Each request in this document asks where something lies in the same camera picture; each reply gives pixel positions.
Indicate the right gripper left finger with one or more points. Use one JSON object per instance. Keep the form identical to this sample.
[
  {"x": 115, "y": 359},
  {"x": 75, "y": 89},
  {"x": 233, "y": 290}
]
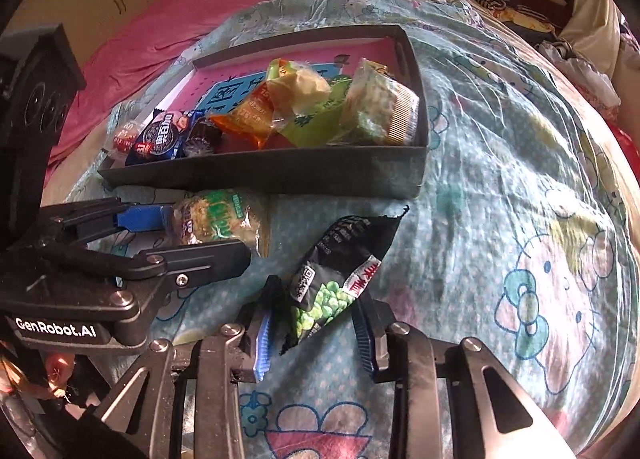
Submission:
[{"x": 259, "y": 319}]

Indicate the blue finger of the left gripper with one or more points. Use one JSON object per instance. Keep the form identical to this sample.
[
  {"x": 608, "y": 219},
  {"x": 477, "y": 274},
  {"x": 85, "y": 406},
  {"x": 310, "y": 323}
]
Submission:
[
  {"x": 198, "y": 265},
  {"x": 138, "y": 218}
]

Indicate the clear yellow pastry bag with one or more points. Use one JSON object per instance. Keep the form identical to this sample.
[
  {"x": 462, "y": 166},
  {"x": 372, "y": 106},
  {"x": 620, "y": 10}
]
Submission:
[{"x": 378, "y": 110}]

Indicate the green-label pastry bag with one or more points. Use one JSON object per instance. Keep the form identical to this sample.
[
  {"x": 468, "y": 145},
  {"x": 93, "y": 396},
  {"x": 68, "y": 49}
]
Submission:
[{"x": 215, "y": 215}]

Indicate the pink blanket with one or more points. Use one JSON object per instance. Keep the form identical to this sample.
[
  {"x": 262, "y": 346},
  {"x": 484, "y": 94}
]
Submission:
[{"x": 134, "y": 57}]

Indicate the dark candy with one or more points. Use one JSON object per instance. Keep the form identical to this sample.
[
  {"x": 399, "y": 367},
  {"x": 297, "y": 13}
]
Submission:
[{"x": 202, "y": 140}]

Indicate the orange snack pack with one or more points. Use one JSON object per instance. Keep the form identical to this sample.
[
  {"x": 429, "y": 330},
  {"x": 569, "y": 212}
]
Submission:
[{"x": 251, "y": 120}]

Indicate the yellow snack packet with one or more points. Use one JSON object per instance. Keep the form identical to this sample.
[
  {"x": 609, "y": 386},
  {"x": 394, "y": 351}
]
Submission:
[{"x": 293, "y": 88}]

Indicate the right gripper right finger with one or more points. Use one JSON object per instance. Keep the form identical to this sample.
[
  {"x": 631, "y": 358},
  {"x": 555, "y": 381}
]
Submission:
[{"x": 370, "y": 318}]

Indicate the black green-pea snack bag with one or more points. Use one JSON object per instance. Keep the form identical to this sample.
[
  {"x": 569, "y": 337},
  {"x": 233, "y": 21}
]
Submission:
[{"x": 334, "y": 272}]

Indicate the blue Oreo cookie pack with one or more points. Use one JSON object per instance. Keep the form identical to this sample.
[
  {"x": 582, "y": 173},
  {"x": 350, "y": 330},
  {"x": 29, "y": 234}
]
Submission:
[{"x": 163, "y": 138}]

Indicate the clear red-label snack bag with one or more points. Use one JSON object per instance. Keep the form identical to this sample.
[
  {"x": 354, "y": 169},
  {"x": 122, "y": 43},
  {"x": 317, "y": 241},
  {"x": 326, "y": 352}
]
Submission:
[{"x": 118, "y": 145}]

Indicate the red plastic bag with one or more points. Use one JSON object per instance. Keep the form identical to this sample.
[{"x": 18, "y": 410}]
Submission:
[{"x": 630, "y": 151}]

